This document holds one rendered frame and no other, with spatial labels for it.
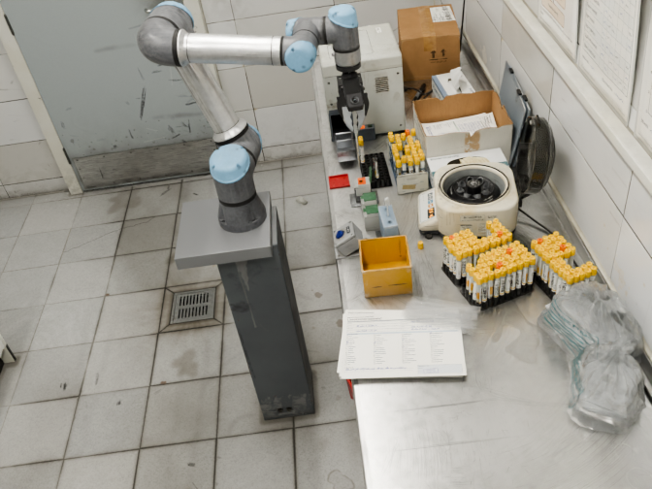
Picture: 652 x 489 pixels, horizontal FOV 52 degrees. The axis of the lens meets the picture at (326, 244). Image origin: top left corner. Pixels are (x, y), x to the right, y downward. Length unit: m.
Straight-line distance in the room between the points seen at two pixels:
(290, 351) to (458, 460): 1.03
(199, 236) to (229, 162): 0.26
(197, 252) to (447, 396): 0.86
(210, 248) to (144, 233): 1.76
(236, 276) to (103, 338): 1.24
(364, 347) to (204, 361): 1.38
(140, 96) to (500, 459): 2.90
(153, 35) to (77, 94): 2.10
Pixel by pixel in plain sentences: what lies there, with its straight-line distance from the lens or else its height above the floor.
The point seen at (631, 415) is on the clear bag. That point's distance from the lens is 1.60.
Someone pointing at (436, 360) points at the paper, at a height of 0.89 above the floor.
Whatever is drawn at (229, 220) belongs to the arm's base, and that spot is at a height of 0.96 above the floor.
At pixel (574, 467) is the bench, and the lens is 1.55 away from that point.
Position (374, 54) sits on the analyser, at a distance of 2.37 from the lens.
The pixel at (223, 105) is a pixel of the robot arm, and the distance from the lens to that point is 2.05.
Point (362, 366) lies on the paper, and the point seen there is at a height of 0.89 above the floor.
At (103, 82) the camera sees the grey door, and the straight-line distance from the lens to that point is 3.87.
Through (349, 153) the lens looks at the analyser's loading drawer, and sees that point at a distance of 2.32.
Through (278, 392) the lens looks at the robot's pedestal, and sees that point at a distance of 2.58.
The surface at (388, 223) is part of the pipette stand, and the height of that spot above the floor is 0.98.
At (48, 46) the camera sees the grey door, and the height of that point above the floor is 0.90.
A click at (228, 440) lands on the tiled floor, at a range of 2.70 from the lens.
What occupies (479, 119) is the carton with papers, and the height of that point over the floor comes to 0.94.
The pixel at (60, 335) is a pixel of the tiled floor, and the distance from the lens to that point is 3.38.
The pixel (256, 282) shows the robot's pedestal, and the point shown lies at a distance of 2.17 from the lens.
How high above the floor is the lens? 2.18
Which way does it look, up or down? 40 degrees down
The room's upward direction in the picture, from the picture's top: 9 degrees counter-clockwise
